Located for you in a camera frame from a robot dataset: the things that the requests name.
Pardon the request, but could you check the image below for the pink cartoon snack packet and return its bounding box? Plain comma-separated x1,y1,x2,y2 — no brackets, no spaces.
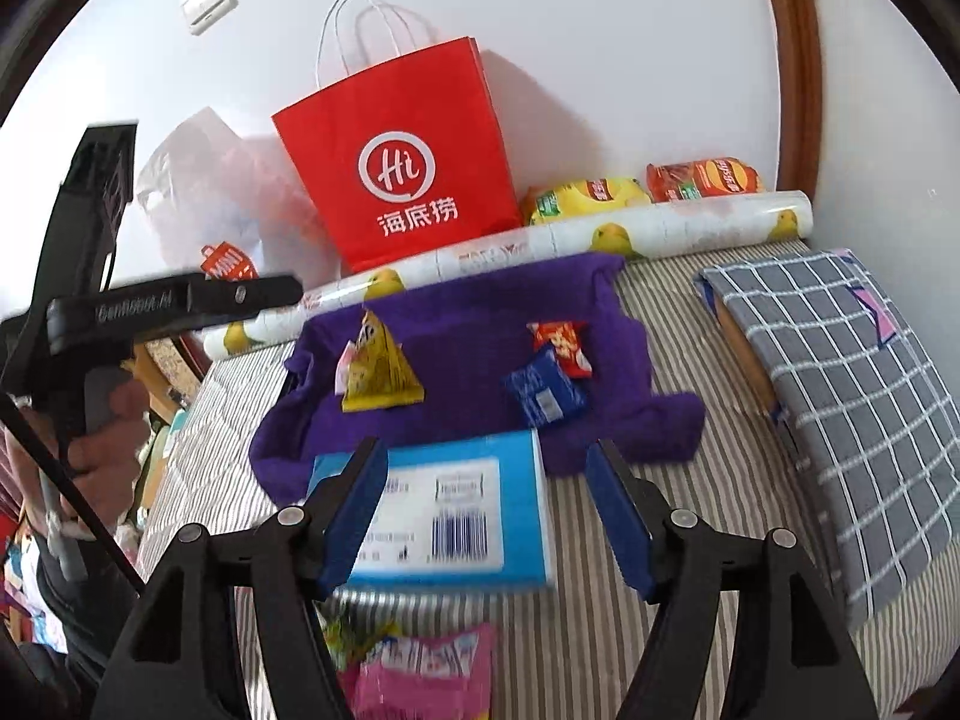
337,622,500,720

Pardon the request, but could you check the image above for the white plastic shopping bag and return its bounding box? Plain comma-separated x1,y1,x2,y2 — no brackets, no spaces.
135,106,346,293

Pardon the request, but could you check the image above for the brown wooden door frame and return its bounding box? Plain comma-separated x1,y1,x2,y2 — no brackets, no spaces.
754,0,822,196

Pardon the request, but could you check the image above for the orange chip bag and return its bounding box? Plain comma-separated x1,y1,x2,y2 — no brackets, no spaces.
646,157,762,203

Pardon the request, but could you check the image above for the red paper bag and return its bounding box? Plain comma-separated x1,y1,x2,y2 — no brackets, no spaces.
271,0,524,276

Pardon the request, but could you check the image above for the yellow chip bag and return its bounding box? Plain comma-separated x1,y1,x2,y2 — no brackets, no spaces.
523,176,652,227

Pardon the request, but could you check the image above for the white light switch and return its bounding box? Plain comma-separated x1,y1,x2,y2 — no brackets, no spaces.
180,0,239,36

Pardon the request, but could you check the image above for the purple towel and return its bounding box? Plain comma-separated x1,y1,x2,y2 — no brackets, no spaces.
249,253,706,507

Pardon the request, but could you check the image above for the person's left forearm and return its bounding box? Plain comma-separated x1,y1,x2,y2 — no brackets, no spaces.
30,532,147,691

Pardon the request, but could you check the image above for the striped mattress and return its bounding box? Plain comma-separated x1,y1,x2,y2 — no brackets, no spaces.
135,236,960,720

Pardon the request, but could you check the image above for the black cable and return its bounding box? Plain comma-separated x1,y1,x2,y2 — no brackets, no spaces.
0,388,147,595

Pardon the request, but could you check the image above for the light pink snack packet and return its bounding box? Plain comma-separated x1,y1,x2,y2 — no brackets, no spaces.
335,341,362,396

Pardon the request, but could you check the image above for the duck print wallpaper roll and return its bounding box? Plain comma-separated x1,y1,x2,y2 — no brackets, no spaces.
202,191,815,361

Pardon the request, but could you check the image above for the blue snack packet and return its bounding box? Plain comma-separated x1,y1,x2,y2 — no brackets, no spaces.
504,349,588,427

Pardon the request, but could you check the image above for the lime green snack packet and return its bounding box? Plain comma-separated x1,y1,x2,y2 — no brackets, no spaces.
319,607,380,672

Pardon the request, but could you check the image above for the person's left hand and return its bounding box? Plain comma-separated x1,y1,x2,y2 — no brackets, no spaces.
64,377,155,541

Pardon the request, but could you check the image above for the grey checked folded cloth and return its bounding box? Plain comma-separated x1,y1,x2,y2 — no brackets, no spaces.
694,247,960,635

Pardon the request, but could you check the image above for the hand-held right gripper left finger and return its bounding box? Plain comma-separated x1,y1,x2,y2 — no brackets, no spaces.
90,435,391,720

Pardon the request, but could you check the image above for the light blue cardboard box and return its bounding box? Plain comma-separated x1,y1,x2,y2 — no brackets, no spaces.
311,430,557,590

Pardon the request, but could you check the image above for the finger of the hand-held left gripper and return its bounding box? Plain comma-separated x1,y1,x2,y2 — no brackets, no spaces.
184,275,305,320

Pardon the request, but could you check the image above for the yellow triangular snack packet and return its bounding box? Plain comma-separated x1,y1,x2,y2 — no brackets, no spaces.
341,310,426,413

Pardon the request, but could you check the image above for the red snack packet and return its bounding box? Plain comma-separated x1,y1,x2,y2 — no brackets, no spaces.
527,321,595,380

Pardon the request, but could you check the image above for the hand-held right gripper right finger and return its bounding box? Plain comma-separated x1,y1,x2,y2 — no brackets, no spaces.
585,439,878,720

